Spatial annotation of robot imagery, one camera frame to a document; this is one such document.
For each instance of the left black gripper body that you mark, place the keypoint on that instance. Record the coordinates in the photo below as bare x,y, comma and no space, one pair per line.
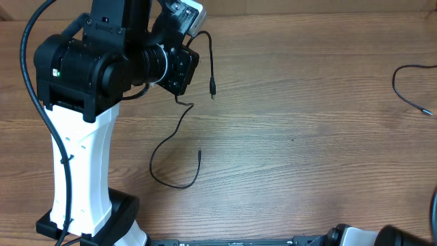
178,70

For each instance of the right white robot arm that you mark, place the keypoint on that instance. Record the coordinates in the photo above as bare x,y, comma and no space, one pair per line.
346,235

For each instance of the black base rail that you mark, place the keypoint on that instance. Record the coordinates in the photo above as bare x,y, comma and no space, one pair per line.
294,241

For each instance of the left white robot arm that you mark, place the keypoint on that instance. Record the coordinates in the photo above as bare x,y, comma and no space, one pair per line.
83,75

